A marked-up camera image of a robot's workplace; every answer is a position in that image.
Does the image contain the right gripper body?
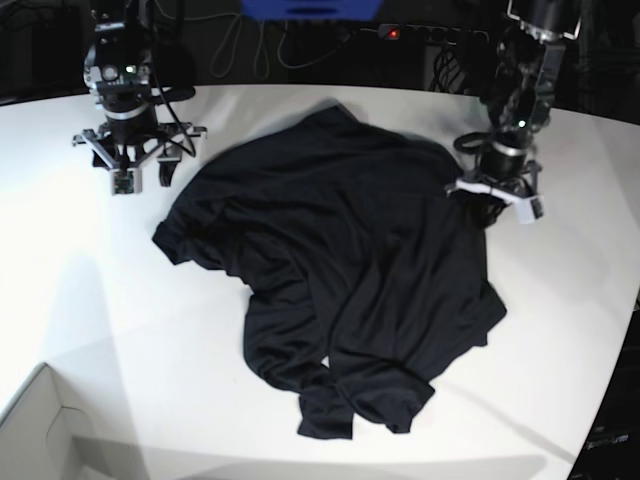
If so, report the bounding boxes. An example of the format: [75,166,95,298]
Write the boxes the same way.
[72,115,207,195]

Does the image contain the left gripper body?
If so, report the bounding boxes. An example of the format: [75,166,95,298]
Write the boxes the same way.
[445,142,544,224]

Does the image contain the black t-shirt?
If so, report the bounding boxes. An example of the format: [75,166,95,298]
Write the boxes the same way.
[153,105,507,439]

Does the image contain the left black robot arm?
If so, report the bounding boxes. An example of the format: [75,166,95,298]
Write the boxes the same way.
[446,0,581,229]

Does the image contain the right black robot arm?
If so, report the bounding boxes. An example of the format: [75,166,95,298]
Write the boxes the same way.
[72,1,207,195]

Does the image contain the blue plastic bin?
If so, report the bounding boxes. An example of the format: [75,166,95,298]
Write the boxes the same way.
[241,0,383,21]

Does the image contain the black power strip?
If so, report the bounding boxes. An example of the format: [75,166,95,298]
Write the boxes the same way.
[376,23,489,46]

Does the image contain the white cardboard box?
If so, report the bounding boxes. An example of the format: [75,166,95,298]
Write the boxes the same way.
[1,364,104,479]

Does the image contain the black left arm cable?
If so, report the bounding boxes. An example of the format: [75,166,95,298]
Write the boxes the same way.
[452,130,494,156]

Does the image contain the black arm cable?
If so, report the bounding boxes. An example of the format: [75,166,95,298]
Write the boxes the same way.
[452,130,494,156]
[124,0,199,161]

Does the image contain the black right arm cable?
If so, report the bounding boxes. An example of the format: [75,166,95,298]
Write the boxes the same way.
[124,0,199,161]

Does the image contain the grey cables behind table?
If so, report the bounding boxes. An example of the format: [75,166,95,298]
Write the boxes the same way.
[209,14,351,79]

